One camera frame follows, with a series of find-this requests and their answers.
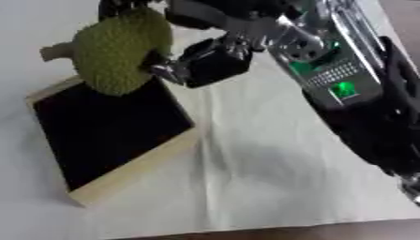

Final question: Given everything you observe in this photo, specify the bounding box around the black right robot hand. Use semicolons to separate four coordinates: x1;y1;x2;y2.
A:
97;0;302;89

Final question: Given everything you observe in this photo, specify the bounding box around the green spiky toy durian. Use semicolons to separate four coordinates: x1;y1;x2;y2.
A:
37;7;176;97

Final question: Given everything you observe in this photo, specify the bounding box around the tan box with black inside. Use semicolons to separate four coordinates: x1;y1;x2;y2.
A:
22;74;201;207

